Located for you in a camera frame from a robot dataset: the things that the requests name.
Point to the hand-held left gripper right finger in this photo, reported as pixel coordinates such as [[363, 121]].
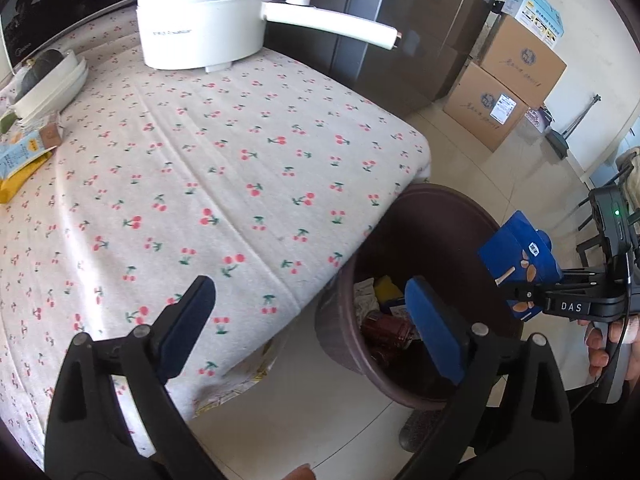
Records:
[[435, 330]]

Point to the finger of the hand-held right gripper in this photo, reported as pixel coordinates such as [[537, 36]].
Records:
[[527, 293], [582, 274]]

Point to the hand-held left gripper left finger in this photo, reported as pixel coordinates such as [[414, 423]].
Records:
[[187, 325]]

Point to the torn blue cardboard box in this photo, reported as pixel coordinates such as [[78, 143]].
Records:
[[520, 240]]

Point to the brown trash bin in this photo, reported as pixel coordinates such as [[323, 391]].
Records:
[[440, 220]]

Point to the person's right hand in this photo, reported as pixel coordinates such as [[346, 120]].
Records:
[[597, 355]]

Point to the person's left hand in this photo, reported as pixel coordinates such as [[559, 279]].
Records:
[[302, 474]]

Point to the yellow packet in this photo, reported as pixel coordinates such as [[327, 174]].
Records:
[[389, 287]]

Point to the dark shoe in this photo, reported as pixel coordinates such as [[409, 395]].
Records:
[[420, 432]]

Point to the black tripod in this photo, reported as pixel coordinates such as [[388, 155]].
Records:
[[560, 145]]

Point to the small printed bag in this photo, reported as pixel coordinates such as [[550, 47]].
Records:
[[539, 120]]

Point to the cherry print tablecloth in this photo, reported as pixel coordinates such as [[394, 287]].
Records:
[[200, 160]]

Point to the cardboard box with sticker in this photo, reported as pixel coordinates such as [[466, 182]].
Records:
[[480, 110]]

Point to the yellow wrapper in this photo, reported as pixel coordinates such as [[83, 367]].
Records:
[[20, 182]]

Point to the plain cardboard box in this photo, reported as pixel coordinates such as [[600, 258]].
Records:
[[525, 60]]

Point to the light blue drink carton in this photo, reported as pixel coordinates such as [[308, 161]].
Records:
[[25, 152]]

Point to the stack of white plates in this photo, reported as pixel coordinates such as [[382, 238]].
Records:
[[57, 91]]

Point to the light blue printed box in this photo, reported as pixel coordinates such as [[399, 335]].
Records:
[[535, 10]]

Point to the dark green squash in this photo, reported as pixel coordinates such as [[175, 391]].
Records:
[[37, 72]]

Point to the white electric pot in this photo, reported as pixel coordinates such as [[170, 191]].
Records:
[[200, 25]]

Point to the grey refrigerator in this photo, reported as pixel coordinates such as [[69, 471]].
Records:
[[400, 20]]

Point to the black microwave oven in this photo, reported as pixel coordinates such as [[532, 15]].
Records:
[[60, 0]]

